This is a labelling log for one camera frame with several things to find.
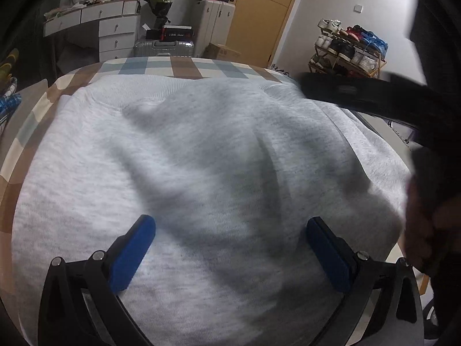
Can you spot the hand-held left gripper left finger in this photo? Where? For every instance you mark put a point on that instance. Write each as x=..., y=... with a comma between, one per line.
x=131, y=256

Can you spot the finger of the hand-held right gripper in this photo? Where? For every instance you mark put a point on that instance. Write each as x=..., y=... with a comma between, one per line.
x=360, y=93

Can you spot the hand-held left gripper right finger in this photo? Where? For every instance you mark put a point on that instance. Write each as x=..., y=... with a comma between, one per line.
x=329, y=256

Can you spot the grey sweatshirt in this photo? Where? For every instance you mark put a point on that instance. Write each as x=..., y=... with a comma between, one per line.
x=198, y=169

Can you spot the person's right hand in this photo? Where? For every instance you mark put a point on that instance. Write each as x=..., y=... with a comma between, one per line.
x=421, y=230

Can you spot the wooden shoe rack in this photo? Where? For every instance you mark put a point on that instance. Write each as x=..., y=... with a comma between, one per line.
x=345, y=50

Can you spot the wooden door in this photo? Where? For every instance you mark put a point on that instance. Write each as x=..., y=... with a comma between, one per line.
x=259, y=18

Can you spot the cardboard box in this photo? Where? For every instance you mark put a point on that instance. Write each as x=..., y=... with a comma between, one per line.
x=221, y=52

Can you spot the checked bed blanket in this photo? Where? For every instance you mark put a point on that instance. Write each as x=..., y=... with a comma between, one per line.
x=180, y=66

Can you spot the blue plaid cloth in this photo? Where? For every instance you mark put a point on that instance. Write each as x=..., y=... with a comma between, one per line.
x=9, y=104

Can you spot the black box with red print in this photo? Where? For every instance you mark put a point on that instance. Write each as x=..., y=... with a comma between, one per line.
x=173, y=33

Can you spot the silver suitcase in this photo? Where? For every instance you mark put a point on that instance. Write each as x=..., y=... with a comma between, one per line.
x=162, y=48

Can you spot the black wrapped flower bouquet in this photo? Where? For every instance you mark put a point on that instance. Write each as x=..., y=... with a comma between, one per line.
x=158, y=7

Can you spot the white drawer dresser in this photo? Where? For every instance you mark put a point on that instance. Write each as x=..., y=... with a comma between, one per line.
x=108, y=25

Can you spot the white wall switch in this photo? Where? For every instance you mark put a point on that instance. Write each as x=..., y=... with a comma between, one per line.
x=358, y=8

